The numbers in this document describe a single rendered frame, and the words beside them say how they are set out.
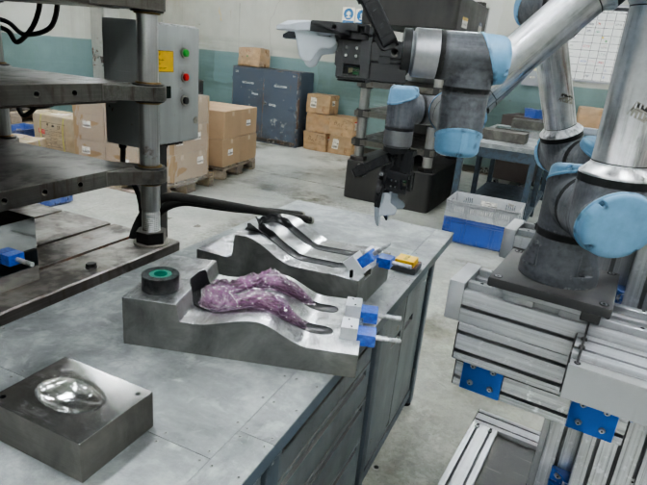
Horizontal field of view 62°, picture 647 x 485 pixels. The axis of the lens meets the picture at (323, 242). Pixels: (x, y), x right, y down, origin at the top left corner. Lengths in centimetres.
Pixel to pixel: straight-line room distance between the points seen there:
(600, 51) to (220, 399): 713
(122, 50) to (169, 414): 125
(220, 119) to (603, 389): 532
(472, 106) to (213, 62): 907
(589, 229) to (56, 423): 87
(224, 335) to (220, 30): 881
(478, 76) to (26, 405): 86
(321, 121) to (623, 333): 742
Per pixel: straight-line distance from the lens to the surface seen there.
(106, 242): 188
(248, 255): 150
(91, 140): 585
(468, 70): 90
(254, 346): 115
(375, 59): 91
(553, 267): 112
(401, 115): 140
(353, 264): 141
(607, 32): 777
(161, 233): 183
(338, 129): 821
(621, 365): 109
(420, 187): 544
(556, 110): 166
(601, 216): 96
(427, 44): 89
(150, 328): 121
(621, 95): 98
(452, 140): 91
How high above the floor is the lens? 142
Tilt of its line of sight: 19 degrees down
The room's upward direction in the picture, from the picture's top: 5 degrees clockwise
